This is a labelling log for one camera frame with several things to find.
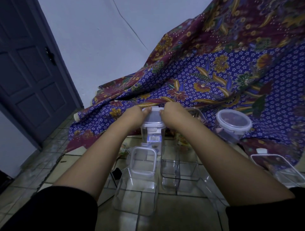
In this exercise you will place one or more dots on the person's left hand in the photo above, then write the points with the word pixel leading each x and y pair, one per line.
pixel 133 116

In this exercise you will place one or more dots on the person's right hand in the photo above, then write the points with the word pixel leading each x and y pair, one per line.
pixel 176 115

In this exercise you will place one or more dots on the person's right thumb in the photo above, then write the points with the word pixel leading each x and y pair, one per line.
pixel 162 115

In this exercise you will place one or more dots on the person's left thumb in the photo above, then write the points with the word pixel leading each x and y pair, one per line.
pixel 146 110

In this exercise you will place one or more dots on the white-rimmed clear container lid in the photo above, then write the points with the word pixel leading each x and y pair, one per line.
pixel 153 117

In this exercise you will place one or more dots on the tall clear plastic container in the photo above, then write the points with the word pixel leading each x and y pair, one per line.
pixel 152 133

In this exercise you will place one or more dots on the person's left forearm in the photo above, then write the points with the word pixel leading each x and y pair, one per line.
pixel 95 157

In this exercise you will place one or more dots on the person's right forearm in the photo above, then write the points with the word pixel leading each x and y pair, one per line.
pixel 228 161

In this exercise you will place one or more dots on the small square clear container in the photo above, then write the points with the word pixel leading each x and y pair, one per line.
pixel 199 115

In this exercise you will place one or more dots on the white-rimmed square clear lid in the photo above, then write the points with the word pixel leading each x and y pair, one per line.
pixel 132 164

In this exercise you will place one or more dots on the open clear rectangular container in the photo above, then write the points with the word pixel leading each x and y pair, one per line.
pixel 178 175

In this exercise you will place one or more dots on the small black object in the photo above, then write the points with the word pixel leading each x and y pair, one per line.
pixel 117 174

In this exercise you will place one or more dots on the round clear container with lid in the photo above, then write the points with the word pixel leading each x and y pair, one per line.
pixel 233 125

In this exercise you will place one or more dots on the floral batik cloth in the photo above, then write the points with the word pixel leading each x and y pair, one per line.
pixel 238 71

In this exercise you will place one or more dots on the large clear plastic container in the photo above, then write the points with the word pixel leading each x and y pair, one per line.
pixel 135 200

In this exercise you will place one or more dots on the dark panelled door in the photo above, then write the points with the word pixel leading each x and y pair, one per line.
pixel 28 71

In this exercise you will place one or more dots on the flat clear container white tab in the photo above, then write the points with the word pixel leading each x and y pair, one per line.
pixel 281 169

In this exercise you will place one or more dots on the black left sleeve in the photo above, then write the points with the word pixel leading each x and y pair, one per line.
pixel 47 211

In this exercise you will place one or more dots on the black sleeve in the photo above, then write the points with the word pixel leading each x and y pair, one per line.
pixel 47 211
pixel 266 214

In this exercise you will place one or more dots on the black right sleeve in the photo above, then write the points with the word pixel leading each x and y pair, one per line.
pixel 266 214

